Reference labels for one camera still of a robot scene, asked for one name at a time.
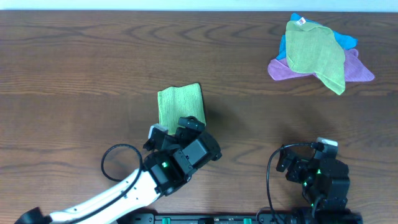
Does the light green microfiber cloth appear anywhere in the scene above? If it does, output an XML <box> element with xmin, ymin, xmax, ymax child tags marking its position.
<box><xmin>157</xmin><ymin>83</ymin><xmax>206</xmax><ymax>134</ymax></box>

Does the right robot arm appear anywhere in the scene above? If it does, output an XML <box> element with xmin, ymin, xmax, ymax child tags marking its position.
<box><xmin>276</xmin><ymin>138</ymin><xmax>363</xmax><ymax>224</ymax></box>

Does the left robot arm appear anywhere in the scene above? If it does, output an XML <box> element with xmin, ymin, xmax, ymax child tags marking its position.
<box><xmin>16</xmin><ymin>116</ymin><xmax>222</xmax><ymax>224</ymax></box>

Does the purple microfiber cloth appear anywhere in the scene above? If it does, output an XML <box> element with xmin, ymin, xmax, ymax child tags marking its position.
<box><xmin>267</xmin><ymin>49</ymin><xmax>375</xmax><ymax>82</ymax></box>

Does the olive green microfiber cloth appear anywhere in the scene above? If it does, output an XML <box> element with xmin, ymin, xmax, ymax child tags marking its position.
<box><xmin>285</xmin><ymin>19</ymin><xmax>345</xmax><ymax>95</ymax></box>

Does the blue microfiber cloth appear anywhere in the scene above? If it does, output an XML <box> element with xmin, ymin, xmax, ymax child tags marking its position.
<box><xmin>277</xmin><ymin>13</ymin><xmax>358</xmax><ymax>63</ymax></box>

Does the black right camera cable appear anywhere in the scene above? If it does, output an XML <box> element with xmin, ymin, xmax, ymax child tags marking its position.
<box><xmin>256</xmin><ymin>141</ymin><xmax>321</xmax><ymax>223</ymax></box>

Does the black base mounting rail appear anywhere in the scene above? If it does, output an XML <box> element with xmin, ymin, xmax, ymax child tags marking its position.
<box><xmin>116</xmin><ymin>210</ymin><xmax>363</xmax><ymax>224</ymax></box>

